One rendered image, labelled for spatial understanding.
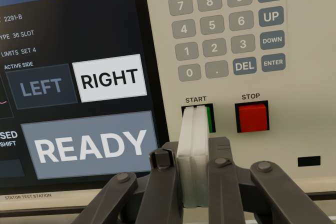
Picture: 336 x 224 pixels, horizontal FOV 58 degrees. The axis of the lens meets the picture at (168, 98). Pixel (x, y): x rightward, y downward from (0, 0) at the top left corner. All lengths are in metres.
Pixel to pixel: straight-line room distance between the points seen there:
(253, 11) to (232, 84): 0.05
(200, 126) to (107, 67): 0.08
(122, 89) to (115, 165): 0.06
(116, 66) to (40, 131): 0.08
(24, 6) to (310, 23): 0.19
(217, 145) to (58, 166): 0.15
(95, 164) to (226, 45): 0.14
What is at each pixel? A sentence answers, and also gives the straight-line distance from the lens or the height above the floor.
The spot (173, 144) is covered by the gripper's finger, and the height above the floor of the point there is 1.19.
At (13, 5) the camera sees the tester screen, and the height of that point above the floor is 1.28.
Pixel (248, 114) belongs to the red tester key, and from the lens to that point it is 0.22.
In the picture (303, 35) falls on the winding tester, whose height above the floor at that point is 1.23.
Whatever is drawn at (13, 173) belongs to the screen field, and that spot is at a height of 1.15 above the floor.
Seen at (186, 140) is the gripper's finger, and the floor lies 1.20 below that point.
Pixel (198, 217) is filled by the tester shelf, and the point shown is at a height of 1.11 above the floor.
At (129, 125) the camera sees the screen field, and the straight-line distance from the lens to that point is 0.23.
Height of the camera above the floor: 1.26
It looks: 17 degrees down
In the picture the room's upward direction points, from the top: 9 degrees counter-clockwise
